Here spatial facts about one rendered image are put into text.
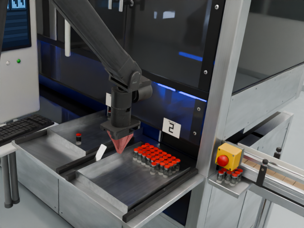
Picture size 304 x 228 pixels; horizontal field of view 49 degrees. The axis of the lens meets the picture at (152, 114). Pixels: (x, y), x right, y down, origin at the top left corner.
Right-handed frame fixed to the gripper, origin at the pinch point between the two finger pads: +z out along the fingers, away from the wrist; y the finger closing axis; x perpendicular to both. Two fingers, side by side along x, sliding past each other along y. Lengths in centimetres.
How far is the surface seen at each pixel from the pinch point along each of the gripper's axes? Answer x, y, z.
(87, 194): 11.2, -3.2, 21.0
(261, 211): -29, 52, 35
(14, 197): 103, 13, 85
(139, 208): -6.8, 3.1, 19.3
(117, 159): 20.7, 19.4, 21.2
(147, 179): 3.7, 18.6, 21.3
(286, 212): -15, 165, 113
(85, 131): 47, 24, 21
